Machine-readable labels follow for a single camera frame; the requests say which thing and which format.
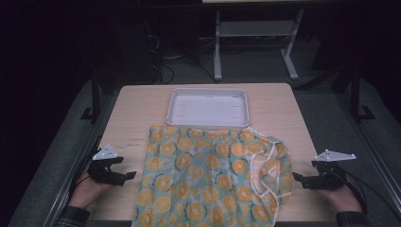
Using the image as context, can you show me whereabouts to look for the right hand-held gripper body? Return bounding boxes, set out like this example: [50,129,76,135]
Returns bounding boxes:
[311,148,357,191]

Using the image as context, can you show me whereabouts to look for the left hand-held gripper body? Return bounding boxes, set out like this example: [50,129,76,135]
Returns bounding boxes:
[87,144,127,187]

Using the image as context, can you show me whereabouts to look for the orange slice print apron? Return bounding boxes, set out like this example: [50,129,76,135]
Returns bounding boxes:
[131,125,296,227]

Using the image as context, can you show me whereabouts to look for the person's left hand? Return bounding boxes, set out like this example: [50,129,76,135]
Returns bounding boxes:
[69,172,112,209]

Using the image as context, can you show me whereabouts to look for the person's right hand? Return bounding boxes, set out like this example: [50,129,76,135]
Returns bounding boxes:
[318,184,363,213]

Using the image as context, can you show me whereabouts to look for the black metal stand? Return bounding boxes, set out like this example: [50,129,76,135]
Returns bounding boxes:
[79,71,102,123]
[349,64,376,123]

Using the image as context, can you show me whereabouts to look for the white plastic tray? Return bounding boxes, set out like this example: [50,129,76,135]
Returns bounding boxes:
[166,87,251,129]

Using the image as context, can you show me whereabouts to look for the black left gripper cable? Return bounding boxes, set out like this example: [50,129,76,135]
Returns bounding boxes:
[68,135,103,198]

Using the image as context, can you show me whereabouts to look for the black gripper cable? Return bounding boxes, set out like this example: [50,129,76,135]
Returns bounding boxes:
[338,169,401,219]
[68,135,103,198]

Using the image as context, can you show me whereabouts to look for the aluminium floor rail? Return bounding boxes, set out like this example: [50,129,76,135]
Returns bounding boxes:
[42,89,122,227]
[334,93,401,206]

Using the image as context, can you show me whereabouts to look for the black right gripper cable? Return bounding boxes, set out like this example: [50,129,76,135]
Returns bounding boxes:
[338,169,401,219]

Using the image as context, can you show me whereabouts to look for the black floor cables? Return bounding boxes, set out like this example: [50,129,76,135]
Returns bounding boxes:
[144,32,219,85]

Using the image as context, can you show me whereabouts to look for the grey metal table frame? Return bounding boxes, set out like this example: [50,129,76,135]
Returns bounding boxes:
[201,0,336,81]

